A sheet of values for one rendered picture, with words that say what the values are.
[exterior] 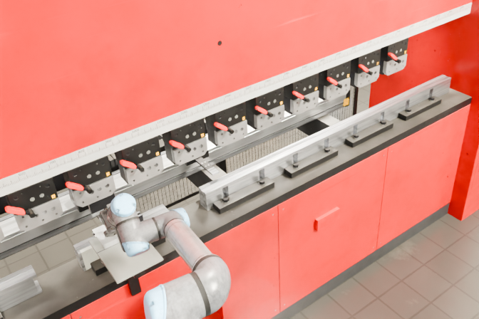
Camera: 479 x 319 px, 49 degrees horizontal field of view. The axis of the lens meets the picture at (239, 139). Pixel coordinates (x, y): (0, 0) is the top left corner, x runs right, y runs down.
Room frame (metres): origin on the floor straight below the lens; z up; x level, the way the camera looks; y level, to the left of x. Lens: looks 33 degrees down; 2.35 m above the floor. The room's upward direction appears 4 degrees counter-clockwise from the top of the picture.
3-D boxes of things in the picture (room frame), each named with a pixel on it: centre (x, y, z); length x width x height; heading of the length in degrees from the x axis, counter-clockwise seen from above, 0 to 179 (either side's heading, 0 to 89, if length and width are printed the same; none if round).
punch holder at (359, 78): (2.30, -0.62, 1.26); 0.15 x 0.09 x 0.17; 123
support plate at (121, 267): (1.42, 0.45, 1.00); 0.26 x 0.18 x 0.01; 33
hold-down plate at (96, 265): (1.52, 0.46, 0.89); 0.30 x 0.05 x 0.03; 123
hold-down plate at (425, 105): (2.49, -1.01, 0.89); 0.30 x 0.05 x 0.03; 123
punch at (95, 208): (1.54, 0.53, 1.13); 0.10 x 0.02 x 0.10; 123
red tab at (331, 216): (1.98, -0.41, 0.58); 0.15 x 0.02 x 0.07; 123
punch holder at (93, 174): (1.53, 0.55, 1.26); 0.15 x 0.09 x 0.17; 123
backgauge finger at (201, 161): (1.96, 0.18, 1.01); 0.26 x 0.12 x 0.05; 33
